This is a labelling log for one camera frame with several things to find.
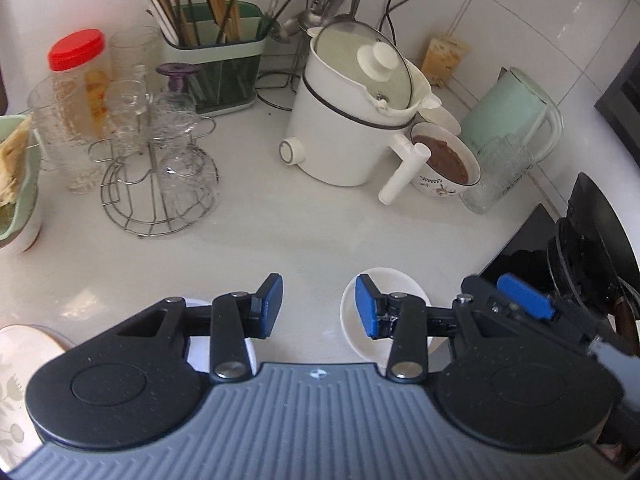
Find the small white bowl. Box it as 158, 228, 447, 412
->
340, 268, 431, 375

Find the leaf pattern plate brown rim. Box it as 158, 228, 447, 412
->
0, 324, 74, 471

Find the black induction cooktop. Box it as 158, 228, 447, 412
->
480, 204, 555, 295

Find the black wok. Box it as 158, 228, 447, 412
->
547, 172, 639, 356

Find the textured clear glass tumbler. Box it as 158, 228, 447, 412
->
461, 136, 534, 214

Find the deer bowl with brown food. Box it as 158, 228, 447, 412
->
410, 122, 482, 197

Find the mint green electric kettle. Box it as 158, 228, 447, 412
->
460, 67, 564, 162

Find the white electric cooking pot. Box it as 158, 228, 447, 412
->
279, 27, 442, 205

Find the white bowl orange base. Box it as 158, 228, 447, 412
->
1, 206, 42, 257

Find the purple stem glass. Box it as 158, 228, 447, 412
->
155, 62, 201, 110

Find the tall clear glass cup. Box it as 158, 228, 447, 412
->
27, 75, 103, 194

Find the green chopstick holder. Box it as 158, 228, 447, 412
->
148, 0, 269, 115

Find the yellow paper packet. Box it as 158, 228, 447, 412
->
421, 36, 472, 88

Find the glass pot lid white knob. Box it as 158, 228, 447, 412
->
314, 21, 413, 110

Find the green bowl with noodles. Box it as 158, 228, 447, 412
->
1, 115, 41, 243

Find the red lid plastic jar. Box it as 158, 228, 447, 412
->
48, 28, 111, 139

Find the wire glass drying rack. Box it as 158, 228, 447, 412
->
88, 109, 220, 239

